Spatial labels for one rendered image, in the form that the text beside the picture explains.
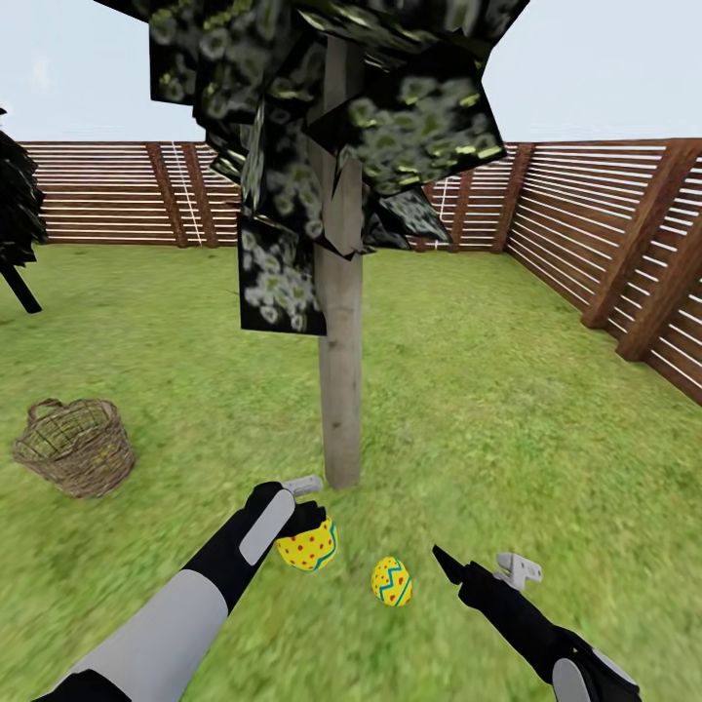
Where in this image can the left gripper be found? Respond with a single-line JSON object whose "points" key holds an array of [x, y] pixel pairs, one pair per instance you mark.
{"points": [[310, 516]]}

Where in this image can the wicker basket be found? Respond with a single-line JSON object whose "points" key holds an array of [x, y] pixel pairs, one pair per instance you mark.
{"points": [[108, 455]]}

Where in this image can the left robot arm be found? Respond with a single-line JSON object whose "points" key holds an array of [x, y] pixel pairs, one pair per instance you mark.
{"points": [[155, 655]]}

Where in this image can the easter egg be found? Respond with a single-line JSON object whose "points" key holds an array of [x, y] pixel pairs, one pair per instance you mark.
{"points": [[391, 582], [310, 550]]}

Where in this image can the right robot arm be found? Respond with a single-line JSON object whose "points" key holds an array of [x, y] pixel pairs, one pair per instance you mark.
{"points": [[578, 672]]}

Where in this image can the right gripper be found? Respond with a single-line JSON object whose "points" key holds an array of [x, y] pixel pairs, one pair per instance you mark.
{"points": [[503, 605]]}

